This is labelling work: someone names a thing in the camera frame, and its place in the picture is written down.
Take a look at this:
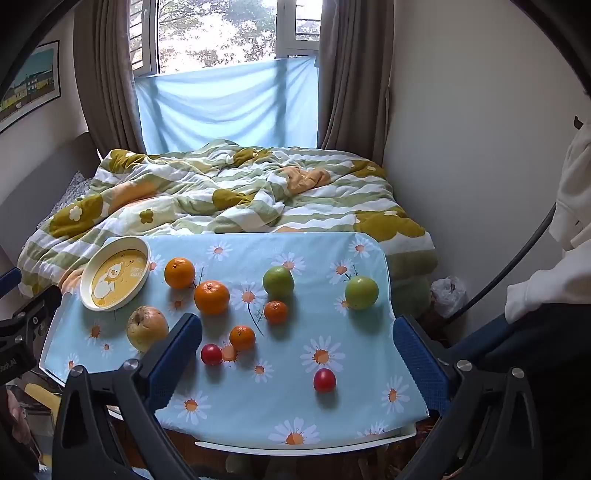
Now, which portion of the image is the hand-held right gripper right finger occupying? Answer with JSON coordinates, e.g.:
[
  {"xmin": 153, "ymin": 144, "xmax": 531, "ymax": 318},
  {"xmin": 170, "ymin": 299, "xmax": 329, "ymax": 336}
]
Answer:
[{"xmin": 392, "ymin": 315, "xmax": 543, "ymax": 480}]

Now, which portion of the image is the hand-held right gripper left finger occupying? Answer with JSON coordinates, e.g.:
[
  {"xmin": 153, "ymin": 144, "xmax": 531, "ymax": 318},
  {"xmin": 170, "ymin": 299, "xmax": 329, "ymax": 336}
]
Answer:
[{"xmin": 52, "ymin": 313, "xmax": 204, "ymax": 480}]

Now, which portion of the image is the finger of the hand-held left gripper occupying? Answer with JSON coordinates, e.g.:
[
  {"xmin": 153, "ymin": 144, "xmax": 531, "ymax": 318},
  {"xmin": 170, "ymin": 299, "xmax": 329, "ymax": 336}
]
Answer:
[
  {"xmin": 0, "ymin": 267, "xmax": 23, "ymax": 296},
  {"xmin": 13, "ymin": 285, "xmax": 63, "ymax": 335}
]

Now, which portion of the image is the yellow russet apple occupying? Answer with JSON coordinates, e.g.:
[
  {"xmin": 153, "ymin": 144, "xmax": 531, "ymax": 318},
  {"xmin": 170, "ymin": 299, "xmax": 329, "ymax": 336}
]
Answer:
[{"xmin": 127, "ymin": 305, "xmax": 170, "ymax": 353}]

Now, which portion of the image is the large orange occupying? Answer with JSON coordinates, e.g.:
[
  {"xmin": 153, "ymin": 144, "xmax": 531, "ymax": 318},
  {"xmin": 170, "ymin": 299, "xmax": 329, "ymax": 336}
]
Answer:
[
  {"xmin": 194, "ymin": 280, "xmax": 230, "ymax": 316},
  {"xmin": 164, "ymin": 257, "xmax": 197, "ymax": 290}
]

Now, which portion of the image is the small mandarin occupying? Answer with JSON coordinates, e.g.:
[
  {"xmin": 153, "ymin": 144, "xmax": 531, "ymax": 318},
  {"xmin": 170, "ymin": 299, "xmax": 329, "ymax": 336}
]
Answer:
[
  {"xmin": 229, "ymin": 325, "xmax": 256, "ymax": 352},
  {"xmin": 263, "ymin": 300, "xmax": 289, "ymax": 325}
]

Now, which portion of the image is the yellow cartoon bowl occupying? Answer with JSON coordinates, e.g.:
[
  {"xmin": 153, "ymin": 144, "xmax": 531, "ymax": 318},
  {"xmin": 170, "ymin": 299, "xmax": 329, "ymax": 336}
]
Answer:
[{"xmin": 80, "ymin": 236, "xmax": 151, "ymax": 312}]

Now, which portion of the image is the green apple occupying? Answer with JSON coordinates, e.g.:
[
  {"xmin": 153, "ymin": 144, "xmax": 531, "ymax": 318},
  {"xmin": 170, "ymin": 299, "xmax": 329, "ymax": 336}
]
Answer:
[
  {"xmin": 263, "ymin": 265, "xmax": 295, "ymax": 299},
  {"xmin": 345, "ymin": 276, "xmax": 380, "ymax": 310}
]

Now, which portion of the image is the yellow box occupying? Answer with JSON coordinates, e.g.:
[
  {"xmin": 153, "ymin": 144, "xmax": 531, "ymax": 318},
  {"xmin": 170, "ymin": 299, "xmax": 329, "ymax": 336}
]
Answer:
[{"xmin": 23, "ymin": 383, "xmax": 63, "ymax": 428}]

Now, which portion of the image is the green cushion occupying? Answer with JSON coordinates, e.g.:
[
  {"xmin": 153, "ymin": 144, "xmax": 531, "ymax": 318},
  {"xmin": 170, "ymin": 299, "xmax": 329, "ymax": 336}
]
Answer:
[{"xmin": 396, "ymin": 274, "xmax": 433, "ymax": 320}]

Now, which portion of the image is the white plastic bag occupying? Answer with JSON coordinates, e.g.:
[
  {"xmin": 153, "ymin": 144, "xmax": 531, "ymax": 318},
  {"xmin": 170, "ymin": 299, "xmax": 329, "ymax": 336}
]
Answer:
[{"xmin": 431, "ymin": 276, "xmax": 469, "ymax": 319}]

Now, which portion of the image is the patterned pillow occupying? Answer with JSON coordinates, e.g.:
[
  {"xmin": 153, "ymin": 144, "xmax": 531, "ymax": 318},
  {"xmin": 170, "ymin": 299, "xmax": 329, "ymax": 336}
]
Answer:
[{"xmin": 55, "ymin": 171, "xmax": 99, "ymax": 209}]

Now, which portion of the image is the grey bed headboard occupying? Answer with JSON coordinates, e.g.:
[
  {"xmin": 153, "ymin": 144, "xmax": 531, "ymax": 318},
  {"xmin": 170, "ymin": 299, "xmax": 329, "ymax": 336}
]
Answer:
[{"xmin": 0, "ymin": 131, "xmax": 102, "ymax": 236}]

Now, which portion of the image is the dark cloth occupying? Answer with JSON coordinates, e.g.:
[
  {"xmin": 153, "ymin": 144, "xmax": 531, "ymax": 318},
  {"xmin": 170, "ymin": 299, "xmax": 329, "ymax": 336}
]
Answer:
[{"xmin": 443, "ymin": 302, "xmax": 591, "ymax": 416}]

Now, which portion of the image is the blue daisy print tablecloth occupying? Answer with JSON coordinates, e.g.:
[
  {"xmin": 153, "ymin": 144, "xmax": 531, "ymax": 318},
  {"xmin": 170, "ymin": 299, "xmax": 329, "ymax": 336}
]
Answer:
[{"xmin": 39, "ymin": 232, "xmax": 430, "ymax": 450}]

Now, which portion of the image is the green striped floral quilt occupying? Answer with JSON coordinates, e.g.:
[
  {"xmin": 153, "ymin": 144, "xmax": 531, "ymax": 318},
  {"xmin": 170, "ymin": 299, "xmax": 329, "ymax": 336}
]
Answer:
[{"xmin": 17, "ymin": 138, "xmax": 439, "ymax": 301}]

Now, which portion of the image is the brown curtain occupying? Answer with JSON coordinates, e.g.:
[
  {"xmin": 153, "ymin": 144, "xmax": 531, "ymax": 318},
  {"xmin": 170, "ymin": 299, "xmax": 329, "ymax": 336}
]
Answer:
[
  {"xmin": 74, "ymin": 0, "xmax": 148, "ymax": 160},
  {"xmin": 316, "ymin": 0, "xmax": 395, "ymax": 167}
]

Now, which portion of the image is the person in white hoodie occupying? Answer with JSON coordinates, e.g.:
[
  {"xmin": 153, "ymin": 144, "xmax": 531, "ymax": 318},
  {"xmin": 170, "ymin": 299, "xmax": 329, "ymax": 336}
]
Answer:
[{"xmin": 504, "ymin": 129, "xmax": 591, "ymax": 326}]

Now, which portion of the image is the light blue window cloth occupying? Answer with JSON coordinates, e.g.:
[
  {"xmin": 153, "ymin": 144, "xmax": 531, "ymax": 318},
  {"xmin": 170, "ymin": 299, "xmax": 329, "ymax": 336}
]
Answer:
[{"xmin": 134, "ymin": 54, "xmax": 320, "ymax": 155}]

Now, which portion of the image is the window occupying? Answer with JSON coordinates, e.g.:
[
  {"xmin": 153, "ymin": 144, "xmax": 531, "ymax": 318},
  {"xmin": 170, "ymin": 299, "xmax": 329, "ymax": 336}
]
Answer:
[{"xmin": 131, "ymin": 0, "xmax": 324, "ymax": 77}]

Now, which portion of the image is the black cable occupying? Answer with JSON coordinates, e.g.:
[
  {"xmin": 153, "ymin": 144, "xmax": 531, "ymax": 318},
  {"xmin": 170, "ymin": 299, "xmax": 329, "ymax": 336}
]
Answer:
[{"xmin": 459, "ymin": 202, "xmax": 558, "ymax": 320}]

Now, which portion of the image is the framed wall poster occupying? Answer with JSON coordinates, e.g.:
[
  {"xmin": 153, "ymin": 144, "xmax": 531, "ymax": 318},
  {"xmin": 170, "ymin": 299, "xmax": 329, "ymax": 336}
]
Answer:
[{"xmin": 0, "ymin": 40, "xmax": 62, "ymax": 134}]

